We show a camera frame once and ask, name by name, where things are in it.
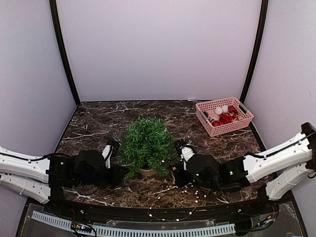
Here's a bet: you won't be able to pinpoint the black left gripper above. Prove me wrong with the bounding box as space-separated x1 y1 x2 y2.
76 162 129 187

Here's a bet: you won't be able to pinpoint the white fairy light string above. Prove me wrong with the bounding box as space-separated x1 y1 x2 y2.
133 158 223 223

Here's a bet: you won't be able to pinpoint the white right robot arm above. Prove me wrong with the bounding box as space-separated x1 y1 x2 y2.
171 122 316 214

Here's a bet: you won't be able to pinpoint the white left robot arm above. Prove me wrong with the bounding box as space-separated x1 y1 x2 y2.
0 140 124 215

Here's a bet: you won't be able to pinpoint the small green christmas tree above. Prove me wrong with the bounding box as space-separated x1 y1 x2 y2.
118 117 174 179

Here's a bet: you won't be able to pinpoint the red ornaments in basket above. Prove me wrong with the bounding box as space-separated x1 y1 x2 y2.
211 106 239 127

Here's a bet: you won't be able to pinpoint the pink plastic basket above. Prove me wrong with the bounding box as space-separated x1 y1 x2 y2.
196 97 254 137

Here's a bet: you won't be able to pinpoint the white ball ornament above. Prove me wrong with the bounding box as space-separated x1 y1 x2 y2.
214 105 229 115

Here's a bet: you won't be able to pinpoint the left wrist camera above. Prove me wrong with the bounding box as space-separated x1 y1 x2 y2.
102 139 120 169

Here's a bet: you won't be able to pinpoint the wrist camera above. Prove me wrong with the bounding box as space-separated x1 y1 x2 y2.
174 139 196 170
102 139 120 169

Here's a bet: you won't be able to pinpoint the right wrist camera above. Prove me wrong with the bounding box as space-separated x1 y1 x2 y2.
174 139 196 170

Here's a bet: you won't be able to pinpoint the white perforated cable tray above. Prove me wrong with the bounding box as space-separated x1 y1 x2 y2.
31 211 236 237

